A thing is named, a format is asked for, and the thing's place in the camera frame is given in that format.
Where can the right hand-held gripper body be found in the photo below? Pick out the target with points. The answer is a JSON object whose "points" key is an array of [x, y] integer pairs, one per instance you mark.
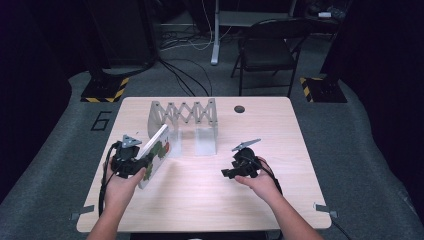
{"points": [[246, 163]]}

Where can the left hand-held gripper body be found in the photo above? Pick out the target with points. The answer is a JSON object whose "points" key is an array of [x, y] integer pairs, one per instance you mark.
{"points": [[125, 163]]}

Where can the white caterpillar picture book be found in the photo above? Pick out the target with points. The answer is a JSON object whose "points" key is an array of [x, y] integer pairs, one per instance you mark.
{"points": [[156, 153]]}

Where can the person's right hand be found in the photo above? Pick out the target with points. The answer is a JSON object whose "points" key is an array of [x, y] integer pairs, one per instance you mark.
{"points": [[263, 186]]}

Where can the person's left hand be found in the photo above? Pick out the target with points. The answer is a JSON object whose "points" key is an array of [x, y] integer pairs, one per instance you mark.
{"points": [[120, 191]]}

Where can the black table grommet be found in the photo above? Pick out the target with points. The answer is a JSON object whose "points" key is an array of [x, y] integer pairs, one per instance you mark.
{"points": [[239, 109]]}

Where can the black yellow striped stand base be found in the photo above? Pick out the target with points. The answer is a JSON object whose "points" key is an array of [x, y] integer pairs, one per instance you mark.
{"points": [[103, 88], [323, 90]]}

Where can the black folding chair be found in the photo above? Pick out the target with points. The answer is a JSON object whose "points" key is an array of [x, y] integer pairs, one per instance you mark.
{"points": [[266, 50]]}

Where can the white desk leg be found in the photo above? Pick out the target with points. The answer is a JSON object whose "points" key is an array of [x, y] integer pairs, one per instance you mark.
{"points": [[215, 40]]}

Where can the grey desk top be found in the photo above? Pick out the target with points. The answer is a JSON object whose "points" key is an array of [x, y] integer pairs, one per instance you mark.
{"points": [[253, 18]]}

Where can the small white device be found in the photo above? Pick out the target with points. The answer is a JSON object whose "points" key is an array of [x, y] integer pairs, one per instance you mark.
{"points": [[324, 14]]}

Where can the grey table edge bracket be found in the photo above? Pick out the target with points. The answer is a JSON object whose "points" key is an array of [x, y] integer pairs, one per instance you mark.
{"points": [[325, 210], [81, 211]]}

